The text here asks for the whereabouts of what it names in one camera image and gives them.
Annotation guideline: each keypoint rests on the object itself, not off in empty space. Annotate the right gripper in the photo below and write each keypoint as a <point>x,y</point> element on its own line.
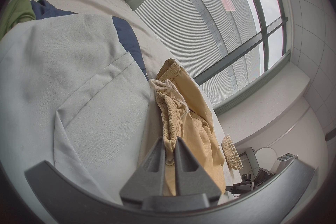
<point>242,188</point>

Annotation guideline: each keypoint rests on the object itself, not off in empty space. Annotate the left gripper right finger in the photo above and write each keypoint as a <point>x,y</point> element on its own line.
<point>194,183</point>

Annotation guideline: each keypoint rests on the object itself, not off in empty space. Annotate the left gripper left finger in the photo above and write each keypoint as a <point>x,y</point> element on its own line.
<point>141,186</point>

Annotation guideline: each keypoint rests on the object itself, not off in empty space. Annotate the tan shorts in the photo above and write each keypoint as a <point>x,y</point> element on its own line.
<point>194,102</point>

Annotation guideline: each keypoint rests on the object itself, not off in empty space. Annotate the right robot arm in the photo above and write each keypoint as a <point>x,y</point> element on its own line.
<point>263,177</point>

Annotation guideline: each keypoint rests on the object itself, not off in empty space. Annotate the round woven basket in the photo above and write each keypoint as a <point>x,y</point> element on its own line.
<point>232,154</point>

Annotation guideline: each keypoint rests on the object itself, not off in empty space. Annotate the light grey garment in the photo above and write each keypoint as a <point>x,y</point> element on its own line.
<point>65,73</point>

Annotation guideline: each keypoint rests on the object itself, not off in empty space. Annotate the dark blue garment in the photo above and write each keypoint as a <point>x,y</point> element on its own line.
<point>128,36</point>

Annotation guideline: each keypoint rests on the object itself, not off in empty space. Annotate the green garment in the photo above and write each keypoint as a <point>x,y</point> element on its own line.
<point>18,13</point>

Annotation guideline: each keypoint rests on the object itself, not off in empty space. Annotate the window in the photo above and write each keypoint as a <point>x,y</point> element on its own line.
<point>183,20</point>

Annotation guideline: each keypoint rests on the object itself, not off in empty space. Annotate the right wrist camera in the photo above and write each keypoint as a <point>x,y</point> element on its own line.
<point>245,177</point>

